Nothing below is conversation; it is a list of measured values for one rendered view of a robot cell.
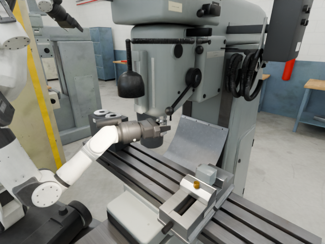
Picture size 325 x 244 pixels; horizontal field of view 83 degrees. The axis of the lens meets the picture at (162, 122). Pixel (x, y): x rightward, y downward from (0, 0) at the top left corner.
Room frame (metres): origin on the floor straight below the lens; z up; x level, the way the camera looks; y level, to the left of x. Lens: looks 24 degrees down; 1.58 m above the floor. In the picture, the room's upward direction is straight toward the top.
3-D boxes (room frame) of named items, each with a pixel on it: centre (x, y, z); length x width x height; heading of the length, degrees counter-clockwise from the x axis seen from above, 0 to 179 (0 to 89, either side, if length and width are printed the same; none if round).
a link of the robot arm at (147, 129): (0.69, 0.09, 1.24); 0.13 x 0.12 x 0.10; 24
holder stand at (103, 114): (1.01, 0.32, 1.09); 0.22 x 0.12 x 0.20; 55
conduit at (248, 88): (0.79, -0.32, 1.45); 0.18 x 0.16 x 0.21; 138
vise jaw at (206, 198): (0.53, -0.13, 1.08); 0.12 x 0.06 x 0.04; 47
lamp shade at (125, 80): (0.49, 0.08, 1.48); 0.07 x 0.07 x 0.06
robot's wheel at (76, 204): (0.89, 0.57, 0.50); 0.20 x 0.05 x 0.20; 65
